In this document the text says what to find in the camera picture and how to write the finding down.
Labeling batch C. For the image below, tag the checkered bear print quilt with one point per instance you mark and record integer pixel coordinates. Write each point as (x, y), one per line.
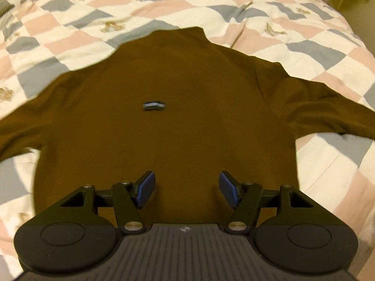
(73, 35)

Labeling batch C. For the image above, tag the grey woven cushion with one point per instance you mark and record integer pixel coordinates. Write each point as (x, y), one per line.
(3, 7)

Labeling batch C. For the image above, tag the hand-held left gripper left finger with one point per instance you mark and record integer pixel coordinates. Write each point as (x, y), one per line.
(145, 188)

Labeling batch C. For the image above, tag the brown sweater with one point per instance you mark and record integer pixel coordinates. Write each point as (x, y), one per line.
(187, 108)

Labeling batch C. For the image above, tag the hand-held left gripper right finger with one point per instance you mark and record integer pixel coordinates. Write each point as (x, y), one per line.
(228, 190)

